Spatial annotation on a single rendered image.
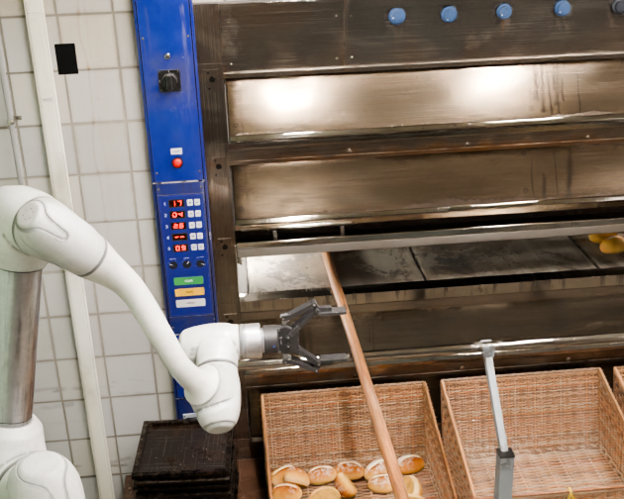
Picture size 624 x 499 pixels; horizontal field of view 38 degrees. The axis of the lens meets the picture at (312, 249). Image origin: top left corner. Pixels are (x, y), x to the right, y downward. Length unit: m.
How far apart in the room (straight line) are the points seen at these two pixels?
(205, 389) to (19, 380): 0.42
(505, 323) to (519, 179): 0.50
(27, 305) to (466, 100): 1.39
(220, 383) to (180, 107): 0.86
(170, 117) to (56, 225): 0.83
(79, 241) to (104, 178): 0.83
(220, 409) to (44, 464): 0.41
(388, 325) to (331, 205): 0.48
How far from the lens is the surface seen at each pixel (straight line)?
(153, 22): 2.61
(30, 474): 2.11
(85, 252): 1.97
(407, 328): 3.03
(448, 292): 2.99
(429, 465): 3.15
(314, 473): 3.05
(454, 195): 2.85
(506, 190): 2.89
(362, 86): 2.72
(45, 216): 1.92
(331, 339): 3.00
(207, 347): 2.28
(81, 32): 2.67
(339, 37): 2.68
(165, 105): 2.66
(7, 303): 2.14
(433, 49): 2.74
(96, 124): 2.72
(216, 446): 2.87
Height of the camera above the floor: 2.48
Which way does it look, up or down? 24 degrees down
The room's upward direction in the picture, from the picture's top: 2 degrees counter-clockwise
